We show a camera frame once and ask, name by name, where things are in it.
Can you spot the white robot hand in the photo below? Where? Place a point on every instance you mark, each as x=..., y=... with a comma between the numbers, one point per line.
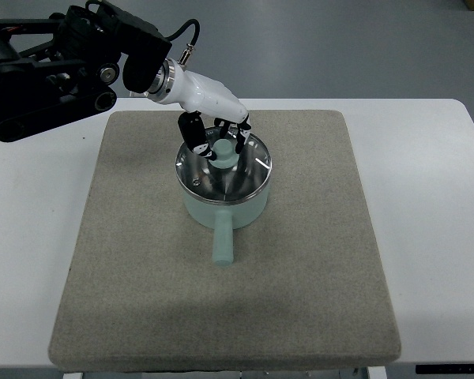
x=196, y=93

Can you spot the glass lid with green knob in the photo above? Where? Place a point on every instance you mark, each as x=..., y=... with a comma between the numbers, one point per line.
x=232, y=178

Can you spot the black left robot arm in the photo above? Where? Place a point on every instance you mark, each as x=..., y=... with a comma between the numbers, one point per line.
x=60, y=70

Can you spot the mint green saucepan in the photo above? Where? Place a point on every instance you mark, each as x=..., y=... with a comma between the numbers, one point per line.
x=225, y=218

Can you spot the grey felt mat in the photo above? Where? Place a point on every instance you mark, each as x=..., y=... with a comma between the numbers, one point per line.
x=300, y=287

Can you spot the black table control panel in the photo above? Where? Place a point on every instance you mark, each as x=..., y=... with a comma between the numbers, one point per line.
x=445, y=369

